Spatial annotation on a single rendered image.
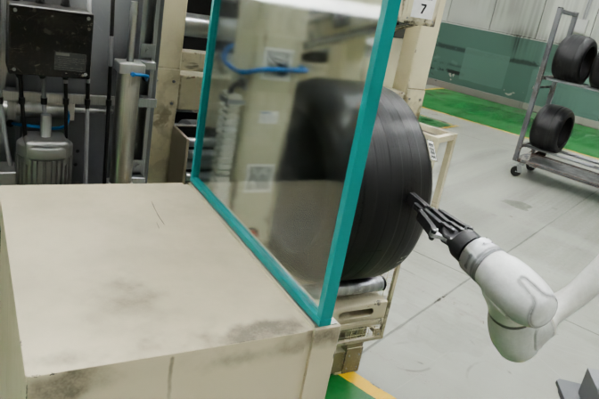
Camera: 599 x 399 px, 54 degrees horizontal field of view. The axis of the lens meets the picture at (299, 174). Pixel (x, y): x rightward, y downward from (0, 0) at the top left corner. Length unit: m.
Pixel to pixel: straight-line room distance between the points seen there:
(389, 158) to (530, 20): 11.82
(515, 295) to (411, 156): 0.47
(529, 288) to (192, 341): 0.71
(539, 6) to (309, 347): 12.53
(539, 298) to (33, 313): 0.88
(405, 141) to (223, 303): 0.82
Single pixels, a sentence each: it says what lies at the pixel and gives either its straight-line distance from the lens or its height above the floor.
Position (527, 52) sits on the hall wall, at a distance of 13.11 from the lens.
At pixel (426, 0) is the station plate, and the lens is 1.97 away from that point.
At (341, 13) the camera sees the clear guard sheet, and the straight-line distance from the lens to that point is 0.78.
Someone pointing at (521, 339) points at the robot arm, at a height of 1.08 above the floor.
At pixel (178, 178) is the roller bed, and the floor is 1.06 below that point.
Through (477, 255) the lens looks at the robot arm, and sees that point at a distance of 1.30.
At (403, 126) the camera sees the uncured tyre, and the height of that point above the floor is 1.40.
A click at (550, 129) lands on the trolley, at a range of 7.07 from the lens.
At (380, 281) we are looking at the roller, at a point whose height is 0.92.
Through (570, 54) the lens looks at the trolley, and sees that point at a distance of 7.02.
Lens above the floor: 1.70
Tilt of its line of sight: 18 degrees down
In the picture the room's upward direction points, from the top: 10 degrees clockwise
